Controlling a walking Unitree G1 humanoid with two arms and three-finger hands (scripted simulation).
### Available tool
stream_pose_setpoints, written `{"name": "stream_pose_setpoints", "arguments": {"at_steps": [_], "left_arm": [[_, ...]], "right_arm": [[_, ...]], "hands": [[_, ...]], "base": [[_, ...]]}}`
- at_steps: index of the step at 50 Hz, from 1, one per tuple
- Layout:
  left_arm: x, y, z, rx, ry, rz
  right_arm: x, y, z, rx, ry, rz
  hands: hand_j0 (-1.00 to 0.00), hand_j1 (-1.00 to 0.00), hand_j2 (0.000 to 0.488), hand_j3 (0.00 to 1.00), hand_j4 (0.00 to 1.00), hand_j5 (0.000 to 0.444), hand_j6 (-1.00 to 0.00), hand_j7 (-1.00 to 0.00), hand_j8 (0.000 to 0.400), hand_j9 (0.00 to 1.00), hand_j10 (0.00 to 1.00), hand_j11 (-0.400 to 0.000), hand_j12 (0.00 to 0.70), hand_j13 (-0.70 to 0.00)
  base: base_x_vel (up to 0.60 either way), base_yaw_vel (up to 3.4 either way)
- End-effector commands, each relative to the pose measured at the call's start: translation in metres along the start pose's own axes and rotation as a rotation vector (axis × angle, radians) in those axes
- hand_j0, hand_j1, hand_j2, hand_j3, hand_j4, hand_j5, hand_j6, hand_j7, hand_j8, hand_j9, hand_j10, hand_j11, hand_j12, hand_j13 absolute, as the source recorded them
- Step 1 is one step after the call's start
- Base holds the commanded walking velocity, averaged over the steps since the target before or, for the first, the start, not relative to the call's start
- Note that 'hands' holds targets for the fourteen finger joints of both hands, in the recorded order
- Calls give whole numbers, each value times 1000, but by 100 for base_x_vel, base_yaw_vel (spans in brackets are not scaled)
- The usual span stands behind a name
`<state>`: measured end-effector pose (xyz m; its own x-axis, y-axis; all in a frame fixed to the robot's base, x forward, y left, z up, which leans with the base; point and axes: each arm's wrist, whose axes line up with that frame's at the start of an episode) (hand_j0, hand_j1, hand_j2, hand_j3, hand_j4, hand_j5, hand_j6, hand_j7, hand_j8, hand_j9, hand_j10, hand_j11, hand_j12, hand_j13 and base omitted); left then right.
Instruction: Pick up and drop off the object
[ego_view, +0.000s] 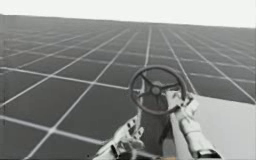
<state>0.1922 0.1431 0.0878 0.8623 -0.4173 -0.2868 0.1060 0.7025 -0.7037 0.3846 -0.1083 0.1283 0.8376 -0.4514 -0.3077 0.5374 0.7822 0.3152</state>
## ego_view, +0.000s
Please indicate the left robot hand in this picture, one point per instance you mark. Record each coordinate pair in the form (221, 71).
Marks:
(133, 139)

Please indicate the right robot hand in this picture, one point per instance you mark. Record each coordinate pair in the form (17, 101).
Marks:
(181, 104)

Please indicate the dark steering wheel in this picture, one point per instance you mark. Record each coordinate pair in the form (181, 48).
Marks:
(155, 90)

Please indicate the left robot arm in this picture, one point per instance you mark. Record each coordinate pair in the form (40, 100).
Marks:
(111, 150)

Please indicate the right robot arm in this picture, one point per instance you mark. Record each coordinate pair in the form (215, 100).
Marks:
(196, 137)

